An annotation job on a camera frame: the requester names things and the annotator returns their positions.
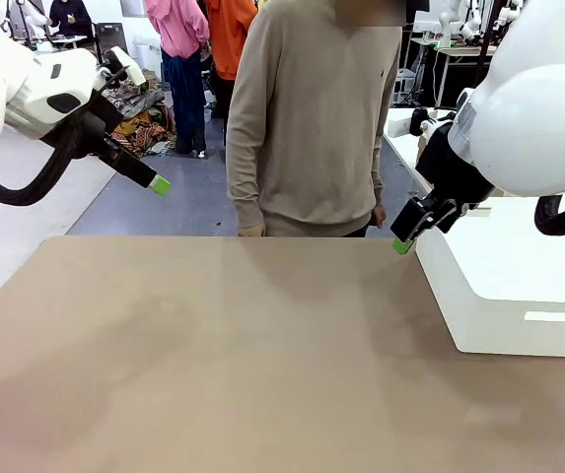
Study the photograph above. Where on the person in black clothes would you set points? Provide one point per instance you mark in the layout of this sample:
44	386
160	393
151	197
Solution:
70	17

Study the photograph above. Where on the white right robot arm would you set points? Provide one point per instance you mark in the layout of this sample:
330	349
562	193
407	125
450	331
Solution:
533	98

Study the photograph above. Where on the person in beige sweater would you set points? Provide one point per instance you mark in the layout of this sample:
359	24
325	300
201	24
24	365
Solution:
306	123

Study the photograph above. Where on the person's left forearm beige sleeve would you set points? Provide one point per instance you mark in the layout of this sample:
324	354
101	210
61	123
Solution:
378	182

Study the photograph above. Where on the person's left hand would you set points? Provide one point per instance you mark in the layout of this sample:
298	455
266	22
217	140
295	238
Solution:
378	217

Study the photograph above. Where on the colourful fabric pile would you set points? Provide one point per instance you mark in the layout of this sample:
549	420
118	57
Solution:
139	123

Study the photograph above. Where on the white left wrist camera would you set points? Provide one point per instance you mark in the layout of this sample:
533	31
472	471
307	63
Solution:
126	66

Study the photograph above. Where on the small white bin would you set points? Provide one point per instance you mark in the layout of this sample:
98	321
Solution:
146	54

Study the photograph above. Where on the background work table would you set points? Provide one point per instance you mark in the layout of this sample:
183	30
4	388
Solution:
440	59

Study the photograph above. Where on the person's right forearm beige sleeve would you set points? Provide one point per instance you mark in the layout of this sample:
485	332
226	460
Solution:
242	197

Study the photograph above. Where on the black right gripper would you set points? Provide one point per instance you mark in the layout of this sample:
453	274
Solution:
454	167

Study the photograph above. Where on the person in pink hoodie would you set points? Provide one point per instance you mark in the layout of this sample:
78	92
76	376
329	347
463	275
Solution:
178	29

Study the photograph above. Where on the dark chair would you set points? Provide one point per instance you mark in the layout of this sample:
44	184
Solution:
112	37

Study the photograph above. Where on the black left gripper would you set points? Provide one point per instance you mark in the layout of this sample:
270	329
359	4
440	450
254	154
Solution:
99	118

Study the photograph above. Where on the large white storage box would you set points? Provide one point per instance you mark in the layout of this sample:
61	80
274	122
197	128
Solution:
509	276

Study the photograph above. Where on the person's right hand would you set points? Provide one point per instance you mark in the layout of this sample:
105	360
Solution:
252	230

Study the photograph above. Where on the black vertical pole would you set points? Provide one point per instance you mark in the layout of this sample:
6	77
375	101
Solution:
485	34

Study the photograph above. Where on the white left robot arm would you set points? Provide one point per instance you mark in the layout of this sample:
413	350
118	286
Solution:
16	88

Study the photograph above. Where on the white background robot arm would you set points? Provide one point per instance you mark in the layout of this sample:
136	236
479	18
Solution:
501	12
447	20

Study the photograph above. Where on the person in orange top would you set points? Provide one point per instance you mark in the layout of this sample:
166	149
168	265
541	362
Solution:
230	34

